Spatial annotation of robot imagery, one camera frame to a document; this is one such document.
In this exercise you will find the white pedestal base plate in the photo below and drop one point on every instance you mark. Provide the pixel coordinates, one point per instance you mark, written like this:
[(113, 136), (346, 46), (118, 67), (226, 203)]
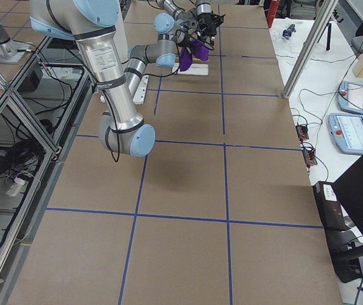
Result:
[(140, 89)]

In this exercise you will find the dark blue folded umbrella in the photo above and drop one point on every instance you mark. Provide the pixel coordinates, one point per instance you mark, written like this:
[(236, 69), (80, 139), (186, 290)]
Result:
[(287, 33)]

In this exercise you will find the blue teach pendant far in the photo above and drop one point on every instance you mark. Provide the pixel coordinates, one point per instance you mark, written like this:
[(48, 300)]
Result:
[(350, 97)]

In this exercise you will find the purple towel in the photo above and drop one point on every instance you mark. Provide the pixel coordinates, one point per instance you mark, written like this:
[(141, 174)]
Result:
[(195, 49)]

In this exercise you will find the blue teach pendant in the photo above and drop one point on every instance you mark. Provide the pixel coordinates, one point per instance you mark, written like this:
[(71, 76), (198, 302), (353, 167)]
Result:
[(350, 97), (347, 132)]

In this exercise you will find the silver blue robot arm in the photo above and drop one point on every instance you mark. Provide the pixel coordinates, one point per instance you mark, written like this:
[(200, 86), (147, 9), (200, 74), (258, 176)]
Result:
[(11, 47), (92, 26)]

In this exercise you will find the black computer box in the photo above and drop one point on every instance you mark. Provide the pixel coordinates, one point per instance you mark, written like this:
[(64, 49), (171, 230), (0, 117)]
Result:
[(329, 209)]

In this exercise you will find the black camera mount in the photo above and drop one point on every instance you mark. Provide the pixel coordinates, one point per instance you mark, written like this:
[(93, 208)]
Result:
[(208, 24)]

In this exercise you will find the white towel rack base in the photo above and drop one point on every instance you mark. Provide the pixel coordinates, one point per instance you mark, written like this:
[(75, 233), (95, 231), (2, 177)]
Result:
[(196, 70)]

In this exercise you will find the aluminium frame post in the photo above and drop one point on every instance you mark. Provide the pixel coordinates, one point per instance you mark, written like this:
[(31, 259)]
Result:
[(315, 32)]

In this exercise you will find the blue teach pendant near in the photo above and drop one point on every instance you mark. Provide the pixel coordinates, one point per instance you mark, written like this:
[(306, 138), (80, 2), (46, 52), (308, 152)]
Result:
[(347, 132)]

